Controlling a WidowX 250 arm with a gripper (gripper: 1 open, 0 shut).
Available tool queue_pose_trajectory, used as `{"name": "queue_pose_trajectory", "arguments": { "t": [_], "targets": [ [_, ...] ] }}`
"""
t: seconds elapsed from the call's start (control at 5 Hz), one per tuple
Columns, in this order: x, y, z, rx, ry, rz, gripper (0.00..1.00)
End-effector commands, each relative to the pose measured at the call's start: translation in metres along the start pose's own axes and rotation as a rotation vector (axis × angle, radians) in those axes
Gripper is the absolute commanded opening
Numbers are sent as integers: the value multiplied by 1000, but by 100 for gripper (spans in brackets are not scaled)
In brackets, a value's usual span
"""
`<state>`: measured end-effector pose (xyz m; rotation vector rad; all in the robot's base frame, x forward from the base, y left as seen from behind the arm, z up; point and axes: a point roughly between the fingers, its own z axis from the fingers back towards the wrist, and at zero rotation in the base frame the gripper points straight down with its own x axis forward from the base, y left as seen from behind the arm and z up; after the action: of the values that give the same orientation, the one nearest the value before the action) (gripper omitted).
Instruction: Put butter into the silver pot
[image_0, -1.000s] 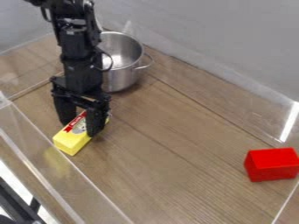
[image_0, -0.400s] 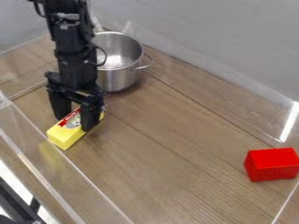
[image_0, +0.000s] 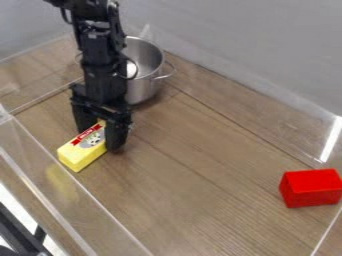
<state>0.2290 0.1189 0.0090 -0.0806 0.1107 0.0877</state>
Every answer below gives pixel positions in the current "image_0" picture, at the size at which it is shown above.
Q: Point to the yellow butter block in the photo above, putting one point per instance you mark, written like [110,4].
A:
[84,149]

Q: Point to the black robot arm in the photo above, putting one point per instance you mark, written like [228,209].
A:
[93,18]

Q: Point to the red block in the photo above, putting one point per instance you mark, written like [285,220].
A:
[311,188]

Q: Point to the black table frame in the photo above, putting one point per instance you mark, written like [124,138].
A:
[24,242]

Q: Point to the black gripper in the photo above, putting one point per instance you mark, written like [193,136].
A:
[100,99]

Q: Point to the silver steel pot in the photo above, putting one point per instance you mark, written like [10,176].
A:
[148,66]

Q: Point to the clear acrylic enclosure wall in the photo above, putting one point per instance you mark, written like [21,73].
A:
[251,110]

